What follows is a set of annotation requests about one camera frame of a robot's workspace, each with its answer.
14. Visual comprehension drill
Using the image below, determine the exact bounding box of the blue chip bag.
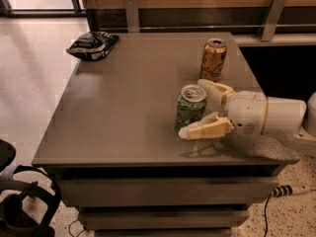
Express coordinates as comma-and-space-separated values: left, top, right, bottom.
66, 31, 119, 61

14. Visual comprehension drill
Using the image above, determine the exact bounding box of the black chair base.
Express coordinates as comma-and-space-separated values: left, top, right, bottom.
0, 140, 61, 237

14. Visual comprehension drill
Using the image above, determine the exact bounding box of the metal wall bracket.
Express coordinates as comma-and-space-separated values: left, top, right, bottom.
259, 0, 287, 41
124, 0, 140, 33

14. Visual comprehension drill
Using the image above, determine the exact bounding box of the white power strip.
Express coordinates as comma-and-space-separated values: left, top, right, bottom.
271, 185, 310, 198

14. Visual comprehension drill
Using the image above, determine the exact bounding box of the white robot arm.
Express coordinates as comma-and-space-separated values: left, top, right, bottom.
175, 79, 316, 155

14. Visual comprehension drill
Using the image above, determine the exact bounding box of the left metal wall bracket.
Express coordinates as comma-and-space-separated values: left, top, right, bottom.
124, 0, 140, 33

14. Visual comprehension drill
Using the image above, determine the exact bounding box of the right metal wall bracket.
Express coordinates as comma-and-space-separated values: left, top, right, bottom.
259, 0, 287, 41

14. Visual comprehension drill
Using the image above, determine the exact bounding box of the green soda can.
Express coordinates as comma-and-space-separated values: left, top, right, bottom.
175, 84, 207, 132

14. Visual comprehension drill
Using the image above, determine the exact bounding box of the grey drawer cabinet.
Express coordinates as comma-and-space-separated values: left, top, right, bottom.
34, 34, 290, 237

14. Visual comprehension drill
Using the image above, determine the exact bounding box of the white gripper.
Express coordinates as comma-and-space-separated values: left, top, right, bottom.
178, 79, 268, 140

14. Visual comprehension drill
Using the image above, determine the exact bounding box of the orange soda can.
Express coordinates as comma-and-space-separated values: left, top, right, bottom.
199, 39, 227, 82

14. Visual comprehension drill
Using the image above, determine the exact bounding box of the black power cable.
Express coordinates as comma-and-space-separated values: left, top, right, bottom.
262, 195, 273, 237

